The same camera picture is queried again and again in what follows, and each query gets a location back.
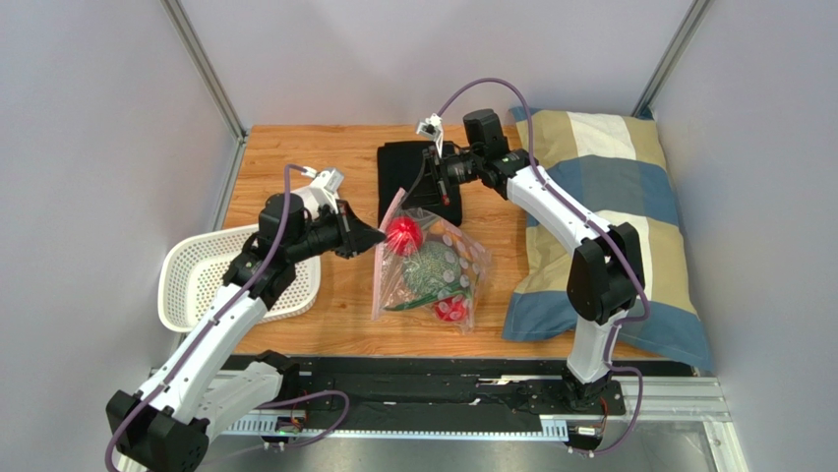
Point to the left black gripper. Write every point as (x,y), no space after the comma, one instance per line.
(354,235)

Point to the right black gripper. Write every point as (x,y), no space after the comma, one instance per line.
(436,175)

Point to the red fake apple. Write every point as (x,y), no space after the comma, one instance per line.
(404,236)

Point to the clear zip top bag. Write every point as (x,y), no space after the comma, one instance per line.
(475,261)

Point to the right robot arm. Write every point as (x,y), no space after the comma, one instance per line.
(606,274)

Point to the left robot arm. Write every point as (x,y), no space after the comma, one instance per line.
(169,422)

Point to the red fake tomato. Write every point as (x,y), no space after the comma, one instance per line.
(451,310)

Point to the black folded cloth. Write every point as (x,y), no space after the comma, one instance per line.
(398,165)

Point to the white perforated plastic basket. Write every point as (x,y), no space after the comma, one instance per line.
(192,272)

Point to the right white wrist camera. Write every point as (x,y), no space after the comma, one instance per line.
(432,129)

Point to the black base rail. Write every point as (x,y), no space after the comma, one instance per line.
(480,400)

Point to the left aluminium frame post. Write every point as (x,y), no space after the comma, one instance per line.
(190,39)

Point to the aluminium frame post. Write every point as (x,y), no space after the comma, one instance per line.
(689,25)
(190,39)

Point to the right aluminium frame post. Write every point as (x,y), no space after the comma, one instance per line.
(689,25)

